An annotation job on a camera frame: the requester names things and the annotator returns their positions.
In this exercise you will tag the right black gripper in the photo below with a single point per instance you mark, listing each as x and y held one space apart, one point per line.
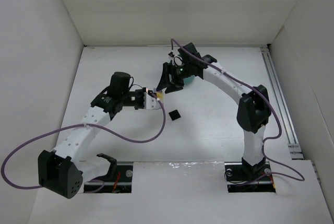
174 77

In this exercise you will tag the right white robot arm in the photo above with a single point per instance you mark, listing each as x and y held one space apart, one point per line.
252 114

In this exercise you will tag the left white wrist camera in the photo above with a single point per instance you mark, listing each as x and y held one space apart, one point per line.
150 100

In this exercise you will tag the teal round divided container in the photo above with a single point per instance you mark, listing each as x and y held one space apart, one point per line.
189 80

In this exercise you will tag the black flat lego plate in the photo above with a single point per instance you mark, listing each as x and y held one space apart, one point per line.
174 115

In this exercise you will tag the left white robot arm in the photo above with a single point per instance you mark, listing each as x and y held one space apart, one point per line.
62 170

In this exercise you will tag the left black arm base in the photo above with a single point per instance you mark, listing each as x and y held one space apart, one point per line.
121 182

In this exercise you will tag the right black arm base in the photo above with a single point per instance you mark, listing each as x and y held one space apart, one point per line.
239 181

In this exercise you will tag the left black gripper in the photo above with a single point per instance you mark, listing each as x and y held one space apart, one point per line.
141 98

